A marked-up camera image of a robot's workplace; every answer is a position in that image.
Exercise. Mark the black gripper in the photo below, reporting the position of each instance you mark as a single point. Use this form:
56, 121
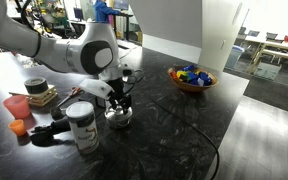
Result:
117, 88

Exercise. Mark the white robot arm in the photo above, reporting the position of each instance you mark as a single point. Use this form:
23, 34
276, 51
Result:
50, 50

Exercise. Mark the small silver pot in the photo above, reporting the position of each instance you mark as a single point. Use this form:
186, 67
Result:
119, 123

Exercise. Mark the white sugar canister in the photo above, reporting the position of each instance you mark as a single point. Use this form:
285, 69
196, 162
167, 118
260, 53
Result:
84, 133

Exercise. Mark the red toy block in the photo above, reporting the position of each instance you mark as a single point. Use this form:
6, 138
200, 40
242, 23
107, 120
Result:
173, 74

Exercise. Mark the small metal measuring cup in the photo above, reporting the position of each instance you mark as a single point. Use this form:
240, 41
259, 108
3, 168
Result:
57, 113

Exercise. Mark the yellow toy block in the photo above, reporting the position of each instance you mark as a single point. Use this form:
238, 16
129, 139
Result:
181, 74

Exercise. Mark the wooden bowl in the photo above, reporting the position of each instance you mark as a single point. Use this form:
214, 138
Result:
192, 87

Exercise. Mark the wooden slat trivet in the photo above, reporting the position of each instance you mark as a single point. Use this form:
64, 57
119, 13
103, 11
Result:
44, 96

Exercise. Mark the blue toy block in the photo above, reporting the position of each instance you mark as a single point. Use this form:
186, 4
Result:
205, 78
193, 76
189, 68

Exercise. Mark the white toy block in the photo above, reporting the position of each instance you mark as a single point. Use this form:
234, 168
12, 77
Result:
200, 82

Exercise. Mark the person in blue top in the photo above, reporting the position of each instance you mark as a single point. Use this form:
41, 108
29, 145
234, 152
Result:
102, 11

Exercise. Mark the grey and white partition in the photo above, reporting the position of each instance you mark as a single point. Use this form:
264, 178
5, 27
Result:
170, 23

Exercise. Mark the computer monitor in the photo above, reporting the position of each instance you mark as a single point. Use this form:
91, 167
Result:
120, 4

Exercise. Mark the large red cup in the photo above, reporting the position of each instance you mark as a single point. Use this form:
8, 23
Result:
17, 106

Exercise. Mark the small orange cup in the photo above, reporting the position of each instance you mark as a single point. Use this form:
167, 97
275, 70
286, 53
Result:
17, 127

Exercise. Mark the blue trash bin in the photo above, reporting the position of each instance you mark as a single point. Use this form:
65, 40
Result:
234, 56

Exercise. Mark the grey plastic crate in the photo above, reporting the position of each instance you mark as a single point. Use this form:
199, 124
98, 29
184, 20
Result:
267, 70

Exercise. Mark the light wood table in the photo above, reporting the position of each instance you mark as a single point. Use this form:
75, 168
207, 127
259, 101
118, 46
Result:
277, 50

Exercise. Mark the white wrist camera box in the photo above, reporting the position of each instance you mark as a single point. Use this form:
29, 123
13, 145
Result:
95, 87

